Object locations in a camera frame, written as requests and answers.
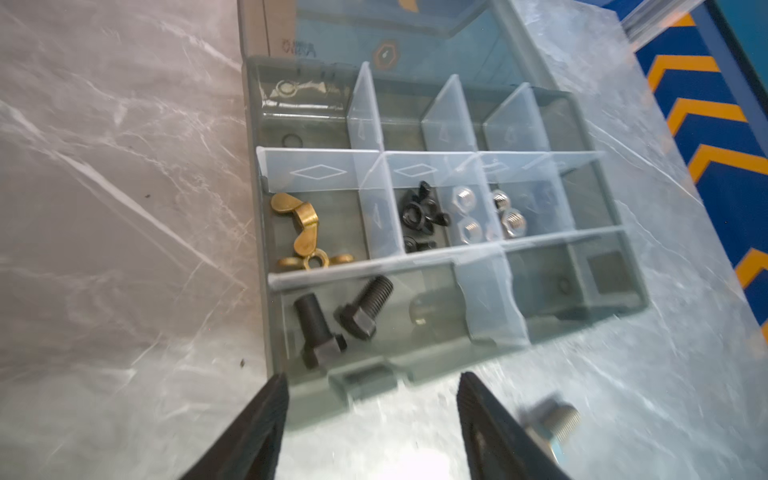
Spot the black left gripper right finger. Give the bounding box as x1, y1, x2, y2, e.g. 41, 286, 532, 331
456, 372, 569, 480

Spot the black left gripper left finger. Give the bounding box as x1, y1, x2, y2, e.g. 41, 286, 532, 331
182, 374, 289, 479

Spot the small silver hex bolt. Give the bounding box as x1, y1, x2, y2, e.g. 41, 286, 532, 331
525, 399, 581, 464

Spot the large black hex bolt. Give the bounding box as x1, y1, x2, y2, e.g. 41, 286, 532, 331
294, 293, 348, 370

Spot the brass wing nut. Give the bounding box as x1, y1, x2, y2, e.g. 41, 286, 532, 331
277, 249, 355, 271
270, 193, 319, 257

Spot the silver hex nut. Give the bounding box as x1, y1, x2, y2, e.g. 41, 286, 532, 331
451, 186, 477, 215
457, 217, 484, 245
499, 208, 528, 239
491, 189, 510, 212

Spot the clear grey compartment organizer box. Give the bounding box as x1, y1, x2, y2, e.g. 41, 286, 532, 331
238, 1, 649, 430

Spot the aluminium corner frame post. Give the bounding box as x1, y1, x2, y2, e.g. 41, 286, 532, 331
621, 0, 704, 41

